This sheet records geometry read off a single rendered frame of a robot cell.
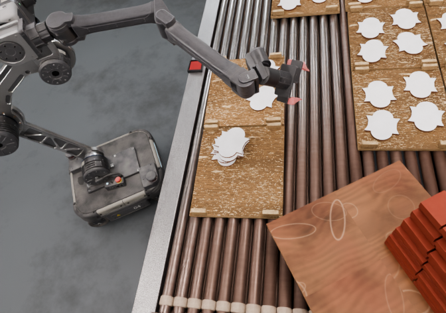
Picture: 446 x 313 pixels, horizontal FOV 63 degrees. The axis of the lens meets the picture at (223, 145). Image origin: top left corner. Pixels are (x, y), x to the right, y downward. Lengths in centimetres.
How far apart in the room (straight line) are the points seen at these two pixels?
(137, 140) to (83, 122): 82
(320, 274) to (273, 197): 35
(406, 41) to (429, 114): 42
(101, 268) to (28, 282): 50
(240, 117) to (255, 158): 23
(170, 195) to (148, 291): 37
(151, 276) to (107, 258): 120
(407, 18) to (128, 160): 180
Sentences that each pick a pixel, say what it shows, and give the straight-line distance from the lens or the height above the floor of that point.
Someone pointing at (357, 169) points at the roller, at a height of 92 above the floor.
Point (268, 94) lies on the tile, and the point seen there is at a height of 94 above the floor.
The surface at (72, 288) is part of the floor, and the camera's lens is 265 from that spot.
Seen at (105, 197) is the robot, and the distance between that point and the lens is 248.
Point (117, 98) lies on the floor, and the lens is 334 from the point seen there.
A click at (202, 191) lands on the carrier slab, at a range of 145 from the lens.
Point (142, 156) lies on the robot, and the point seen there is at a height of 24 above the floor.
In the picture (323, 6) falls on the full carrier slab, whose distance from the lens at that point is 210.
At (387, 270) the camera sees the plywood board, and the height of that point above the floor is 104.
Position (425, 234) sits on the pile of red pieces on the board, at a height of 122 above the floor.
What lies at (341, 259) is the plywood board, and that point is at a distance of 120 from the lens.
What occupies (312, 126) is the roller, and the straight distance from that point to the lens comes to 157.
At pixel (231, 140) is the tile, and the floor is 98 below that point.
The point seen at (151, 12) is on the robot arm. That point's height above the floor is 146.
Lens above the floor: 219
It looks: 54 degrees down
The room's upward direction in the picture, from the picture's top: 19 degrees counter-clockwise
